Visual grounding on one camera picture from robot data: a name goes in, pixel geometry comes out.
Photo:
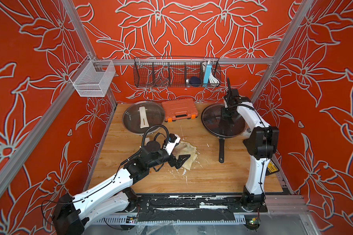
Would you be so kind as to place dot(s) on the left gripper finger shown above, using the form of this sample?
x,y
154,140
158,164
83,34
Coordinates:
x,y
174,162
183,161

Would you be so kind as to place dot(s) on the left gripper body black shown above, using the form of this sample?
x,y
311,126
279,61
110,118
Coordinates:
x,y
163,158

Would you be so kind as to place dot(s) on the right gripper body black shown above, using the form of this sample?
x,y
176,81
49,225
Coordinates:
x,y
226,112

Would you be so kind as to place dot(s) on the cream yellow cloth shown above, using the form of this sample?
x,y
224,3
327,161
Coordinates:
x,y
185,148

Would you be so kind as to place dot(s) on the glass lid with white handle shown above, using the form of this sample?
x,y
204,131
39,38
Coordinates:
x,y
142,115

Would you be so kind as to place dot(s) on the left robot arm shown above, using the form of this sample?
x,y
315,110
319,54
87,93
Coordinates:
x,y
73,214

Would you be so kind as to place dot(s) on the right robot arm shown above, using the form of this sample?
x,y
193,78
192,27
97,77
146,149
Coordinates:
x,y
261,145

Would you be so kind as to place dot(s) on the black frying pan with lid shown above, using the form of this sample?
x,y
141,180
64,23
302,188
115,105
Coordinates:
x,y
221,147

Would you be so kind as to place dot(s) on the crumpled clear plastic wrapper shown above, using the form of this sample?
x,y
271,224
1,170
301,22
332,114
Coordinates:
x,y
247,133

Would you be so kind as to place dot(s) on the dark blue round object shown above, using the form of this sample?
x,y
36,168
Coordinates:
x,y
195,81

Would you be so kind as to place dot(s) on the light blue box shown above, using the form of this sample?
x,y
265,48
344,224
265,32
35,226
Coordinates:
x,y
207,73

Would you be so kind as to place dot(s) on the orange plastic tool case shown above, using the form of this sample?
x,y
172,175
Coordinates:
x,y
179,109

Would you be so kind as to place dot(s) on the white mesh basket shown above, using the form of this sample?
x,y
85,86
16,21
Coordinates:
x,y
93,80

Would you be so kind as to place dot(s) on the dark pan with white handle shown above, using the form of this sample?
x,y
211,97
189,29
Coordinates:
x,y
148,138

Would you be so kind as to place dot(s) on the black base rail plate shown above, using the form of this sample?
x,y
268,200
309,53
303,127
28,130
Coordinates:
x,y
191,208

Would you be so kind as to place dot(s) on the black wire basket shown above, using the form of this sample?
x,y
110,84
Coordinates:
x,y
174,72

